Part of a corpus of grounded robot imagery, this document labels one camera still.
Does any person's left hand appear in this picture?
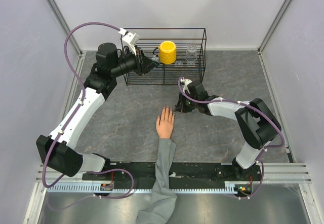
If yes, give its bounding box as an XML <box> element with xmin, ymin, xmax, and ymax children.
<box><xmin>156</xmin><ymin>106</ymin><xmax>175</xmax><ymax>139</ymax></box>

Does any white slotted cable duct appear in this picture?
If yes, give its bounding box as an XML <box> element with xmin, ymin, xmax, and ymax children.
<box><xmin>47</xmin><ymin>180</ymin><xmax>251</xmax><ymax>194</ymax></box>

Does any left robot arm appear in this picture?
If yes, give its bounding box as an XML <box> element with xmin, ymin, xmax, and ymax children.
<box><xmin>36</xmin><ymin>43</ymin><xmax>159</xmax><ymax>180</ymax></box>

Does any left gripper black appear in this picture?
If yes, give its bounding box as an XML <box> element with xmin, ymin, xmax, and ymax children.
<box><xmin>111</xmin><ymin>45</ymin><xmax>159</xmax><ymax>78</ymax></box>

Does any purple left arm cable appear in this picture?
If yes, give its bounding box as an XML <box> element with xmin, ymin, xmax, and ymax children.
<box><xmin>42</xmin><ymin>22</ymin><xmax>127</xmax><ymax>189</ymax></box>

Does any glitter nail polish bottle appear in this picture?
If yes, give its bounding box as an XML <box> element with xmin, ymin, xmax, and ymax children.
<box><xmin>151</xmin><ymin>55</ymin><xmax>159</xmax><ymax>63</ymax></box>

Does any yellow mug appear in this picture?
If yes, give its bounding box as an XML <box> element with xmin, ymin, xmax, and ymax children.
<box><xmin>153</xmin><ymin>41</ymin><xmax>177</xmax><ymax>64</ymax></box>

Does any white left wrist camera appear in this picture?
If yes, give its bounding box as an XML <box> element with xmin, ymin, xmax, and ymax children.
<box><xmin>122</xmin><ymin>31</ymin><xmax>140</xmax><ymax>54</ymax></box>

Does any clear upturned glass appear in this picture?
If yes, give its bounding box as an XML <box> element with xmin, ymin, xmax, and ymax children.
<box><xmin>185</xmin><ymin>44</ymin><xmax>197</xmax><ymax>66</ymax></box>

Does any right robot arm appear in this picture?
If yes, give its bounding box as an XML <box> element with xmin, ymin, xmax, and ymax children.
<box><xmin>175</xmin><ymin>77</ymin><xmax>285</xmax><ymax>180</ymax></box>

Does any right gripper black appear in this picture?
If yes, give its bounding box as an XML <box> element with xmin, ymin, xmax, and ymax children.
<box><xmin>175</xmin><ymin>91</ymin><xmax>198</xmax><ymax>113</ymax></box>

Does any small clear glass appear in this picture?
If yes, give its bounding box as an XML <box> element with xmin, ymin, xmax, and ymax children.
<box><xmin>174</xmin><ymin>60</ymin><xmax>183</xmax><ymax>67</ymax></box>

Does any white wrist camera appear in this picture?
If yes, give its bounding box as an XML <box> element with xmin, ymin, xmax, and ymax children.
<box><xmin>122</xmin><ymin>31</ymin><xmax>140</xmax><ymax>54</ymax></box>
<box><xmin>179</xmin><ymin>77</ymin><xmax>192</xmax><ymax>94</ymax></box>

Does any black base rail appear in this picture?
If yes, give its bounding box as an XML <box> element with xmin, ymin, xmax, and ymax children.
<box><xmin>82</xmin><ymin>162</ymin><xmax>262</xmax><ymax>190</ymax></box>

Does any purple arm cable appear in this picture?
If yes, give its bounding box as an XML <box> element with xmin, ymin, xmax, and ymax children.
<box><xmin>177</xmin><ymin>76</ymin><xmax>286</xmax><ymax>164</ymax></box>
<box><xmin>42</xmin><ymin>22</ymin><xmax>127</xmax><ymax>189</ymax></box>

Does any black wire dish rack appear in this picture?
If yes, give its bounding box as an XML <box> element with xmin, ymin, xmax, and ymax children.
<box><xmin>124</xmin><ymin>27</ymin><xmax>207</xmax><ymax>85</ymax></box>

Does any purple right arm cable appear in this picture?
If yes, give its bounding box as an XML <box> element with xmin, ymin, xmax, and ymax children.
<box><xmin>177</xmin><ymin>76</ymin><xmax>286</xmax><ymax>164</ymax></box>

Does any grey sleeved forearm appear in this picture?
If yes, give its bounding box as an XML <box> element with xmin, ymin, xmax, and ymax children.
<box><xmin>136</xmin><ymin>138</ymin><xmax>177</xmax><ymax>223</ymax></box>

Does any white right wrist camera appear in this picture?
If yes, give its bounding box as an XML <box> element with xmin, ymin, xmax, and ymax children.
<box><xmin>179</xmin><ymin>77</ymin><xmax>192</xmax><ymax>94</ymax></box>

